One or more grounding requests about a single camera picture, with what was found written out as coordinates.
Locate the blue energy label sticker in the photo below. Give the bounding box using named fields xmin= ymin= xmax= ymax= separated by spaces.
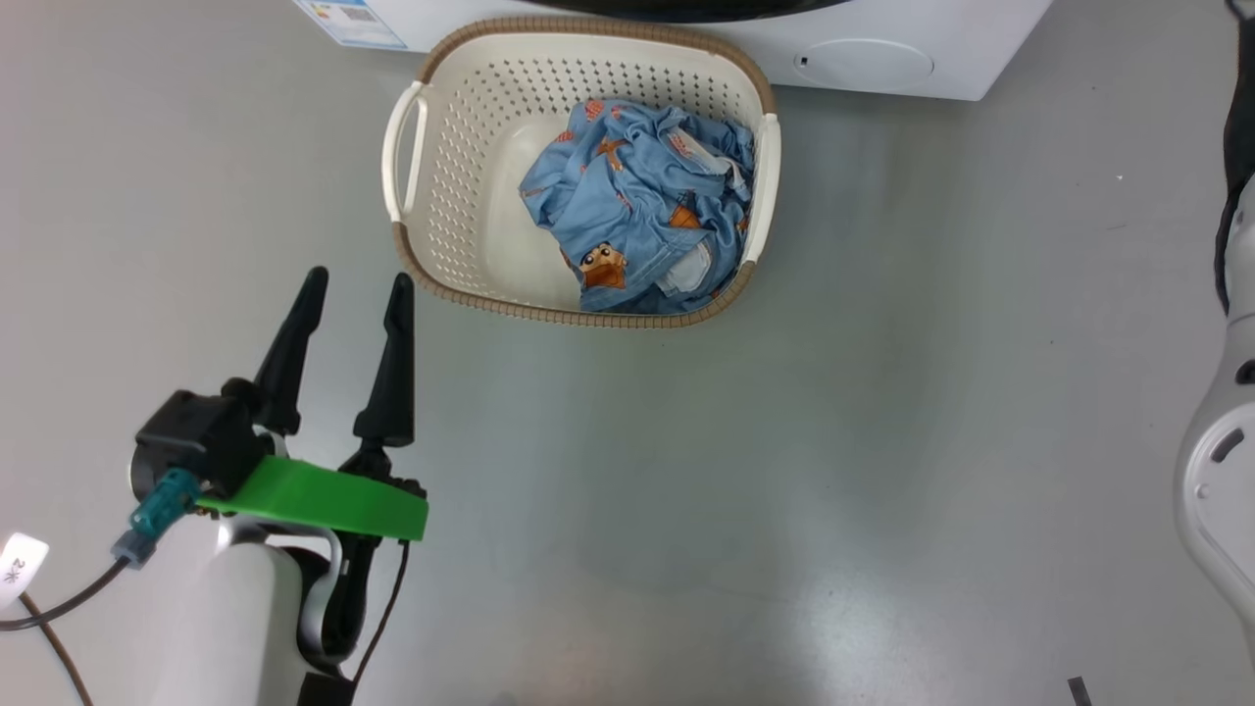
xmin=294 ymin=0 xmax=408 ymax=50

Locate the thin brown cable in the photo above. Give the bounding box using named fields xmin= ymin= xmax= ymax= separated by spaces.
xmin=18 ymin=591 xmax=96 ymax=706

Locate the left cable with teal connector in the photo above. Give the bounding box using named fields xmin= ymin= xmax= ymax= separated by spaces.
xmin=0 ymin=467 xmax=202 ymax=631

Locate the blue cartoon print garment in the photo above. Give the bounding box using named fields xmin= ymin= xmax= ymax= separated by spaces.
xmin=518 ymin=98 xmax=758 ymax=317

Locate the white washing machine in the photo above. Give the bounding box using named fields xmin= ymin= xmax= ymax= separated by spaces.
xmin=292 ymin=0 xmax=1055 ymax=102

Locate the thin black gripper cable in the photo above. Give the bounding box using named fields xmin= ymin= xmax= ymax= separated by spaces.
xmin=348 ymin=539 xmax=411 ymax=692

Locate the round white filter cover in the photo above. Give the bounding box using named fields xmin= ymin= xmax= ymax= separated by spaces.
xmin=792 ymin=39 xmax=934 ymax=87

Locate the white paper cable tag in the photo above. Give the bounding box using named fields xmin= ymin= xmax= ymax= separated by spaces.
xmin=0 ymin=532 xmax=50 ymax=611

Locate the cream perforated laundry basket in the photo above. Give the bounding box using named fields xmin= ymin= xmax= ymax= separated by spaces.
xmin=380 ymin=16 xmax=782 ymax=329

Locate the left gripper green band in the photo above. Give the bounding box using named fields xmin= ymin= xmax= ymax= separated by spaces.
xmin=196 ymin=267 xmax=429 ymax=542

